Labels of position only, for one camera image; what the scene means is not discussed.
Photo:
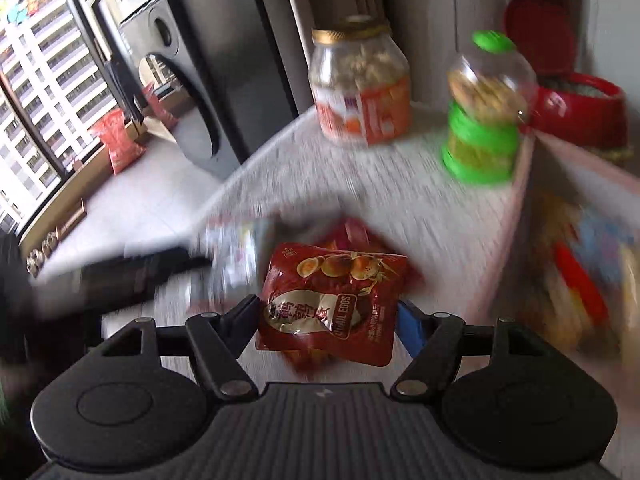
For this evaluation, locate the clear peanut jar orange label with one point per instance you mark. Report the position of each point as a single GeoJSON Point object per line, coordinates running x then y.
{"type": "Point", "coordinates": [360, 90]}

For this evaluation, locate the red round container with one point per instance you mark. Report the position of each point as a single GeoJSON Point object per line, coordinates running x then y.
{"type": "Point", "coordinates": [585, 110]}

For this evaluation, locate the pink cardboard box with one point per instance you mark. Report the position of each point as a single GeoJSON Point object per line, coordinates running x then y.
{"type": "Point", "coordinates": [517, 220]}

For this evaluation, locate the clear plastic snack packet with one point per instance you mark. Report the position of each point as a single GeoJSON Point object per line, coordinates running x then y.
{"type": "Point", "coordinates": [235, 255]}

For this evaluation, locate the yellow and red snack packet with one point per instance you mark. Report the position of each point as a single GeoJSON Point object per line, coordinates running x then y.
{"type": "Point", "coordinates": [570, 280]}

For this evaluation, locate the grey appliance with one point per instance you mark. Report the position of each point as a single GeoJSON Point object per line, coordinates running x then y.
{"type": "Point", "coordinates": [225, 60]}

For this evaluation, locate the red round lid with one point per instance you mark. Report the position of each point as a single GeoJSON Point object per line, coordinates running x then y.
{"type": "Point", "coordinates": [540, 35]}

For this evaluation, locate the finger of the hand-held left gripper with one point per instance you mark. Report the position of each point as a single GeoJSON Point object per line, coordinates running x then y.
{"type": "Point", "coordinates": [187, 265]}

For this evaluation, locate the green candy dispenser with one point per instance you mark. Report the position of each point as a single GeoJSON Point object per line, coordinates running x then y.
{"type": "Point", "coordinates": [480, 125]}

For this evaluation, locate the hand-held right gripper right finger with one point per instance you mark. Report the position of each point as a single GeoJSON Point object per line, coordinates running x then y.
{"type": "Point", "coordinates": [411, 327]}

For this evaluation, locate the red patterned snack bag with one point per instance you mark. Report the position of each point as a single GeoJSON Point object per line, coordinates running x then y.
{"type": "Point", "coordinates": [120, 142]}

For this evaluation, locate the dark red egg snack packet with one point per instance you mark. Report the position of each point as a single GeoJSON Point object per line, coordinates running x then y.
{"type": "Point", "coordinates": [325, 300]}

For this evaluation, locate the blue snack packet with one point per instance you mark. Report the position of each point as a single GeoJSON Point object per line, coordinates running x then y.
{"type": "Point", "coordinates": [600, 240]}

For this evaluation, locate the window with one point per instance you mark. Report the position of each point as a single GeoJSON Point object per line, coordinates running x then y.
{"type": "Point", "coordinates": [40, 85]}

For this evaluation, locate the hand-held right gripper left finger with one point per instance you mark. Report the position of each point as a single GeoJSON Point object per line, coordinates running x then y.
{"type": "Point", "coordinates": [248, 322]}

